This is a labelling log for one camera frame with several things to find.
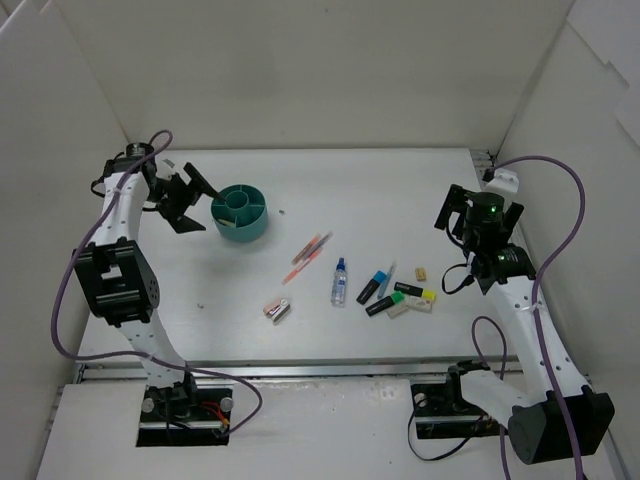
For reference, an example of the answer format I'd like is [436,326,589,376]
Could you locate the long orange highlighter pen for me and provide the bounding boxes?
[282,250,321,285]

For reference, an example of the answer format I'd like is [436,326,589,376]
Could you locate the aluminium right rail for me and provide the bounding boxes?
[469,148,631,480]

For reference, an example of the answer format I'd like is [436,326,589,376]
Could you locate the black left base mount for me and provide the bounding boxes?
[136,387,234,448]

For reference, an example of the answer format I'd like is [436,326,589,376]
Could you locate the green cap black highlighter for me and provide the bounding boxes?
[365,291,405,317]

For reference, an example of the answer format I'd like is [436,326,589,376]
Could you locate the pink mini stapler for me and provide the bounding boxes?
[263,297,291,325]

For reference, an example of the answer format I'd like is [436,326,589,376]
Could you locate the aluminium rail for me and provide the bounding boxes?
[74,355,521,384]
[469,148,631,480]

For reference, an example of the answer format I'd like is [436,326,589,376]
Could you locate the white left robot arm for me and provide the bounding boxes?
[74,142,219,420]

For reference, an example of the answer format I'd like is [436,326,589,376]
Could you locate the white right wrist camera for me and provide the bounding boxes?
[482,168,519,198]

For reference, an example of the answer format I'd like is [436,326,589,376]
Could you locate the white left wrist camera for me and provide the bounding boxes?
[156,159,179,182]

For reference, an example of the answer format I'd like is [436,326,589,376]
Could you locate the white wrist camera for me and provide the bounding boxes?
[156,159,179,182]
[482,168,519,198]

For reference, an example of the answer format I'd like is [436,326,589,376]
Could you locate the yellow cap black highlighter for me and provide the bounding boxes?
[394,282,437,303]

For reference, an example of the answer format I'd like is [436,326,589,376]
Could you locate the white eraser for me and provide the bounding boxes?
[404,296,433,313]
[386,303,409,319]

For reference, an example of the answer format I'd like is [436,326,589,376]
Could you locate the small wooden block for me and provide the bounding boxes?
[415,268,427,281]

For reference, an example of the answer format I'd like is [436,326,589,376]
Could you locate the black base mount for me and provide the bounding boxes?
[136,387,234,448]
[410,383,500,440]

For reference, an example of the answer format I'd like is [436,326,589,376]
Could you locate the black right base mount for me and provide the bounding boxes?
[410,383,500,440]

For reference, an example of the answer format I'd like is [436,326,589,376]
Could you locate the clear blue spray bottle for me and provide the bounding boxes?
[330,257,347,307]

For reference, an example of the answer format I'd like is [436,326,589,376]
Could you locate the white eraser right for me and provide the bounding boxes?
[404,296,433,313]

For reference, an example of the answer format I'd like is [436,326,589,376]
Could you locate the white eraser left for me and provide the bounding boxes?
[386,303,409,319]

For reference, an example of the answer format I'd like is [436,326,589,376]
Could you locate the light blue pen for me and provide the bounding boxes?
[377,261,397,300]

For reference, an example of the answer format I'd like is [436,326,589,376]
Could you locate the blue cap black highlighter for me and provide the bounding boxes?
[356,270,387,305]

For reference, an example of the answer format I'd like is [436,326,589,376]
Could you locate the teal round desk organizer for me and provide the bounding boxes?
[210,184,268,243]

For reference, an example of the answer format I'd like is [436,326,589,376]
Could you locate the aluminium front rail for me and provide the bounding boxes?
[74,355,521,384]

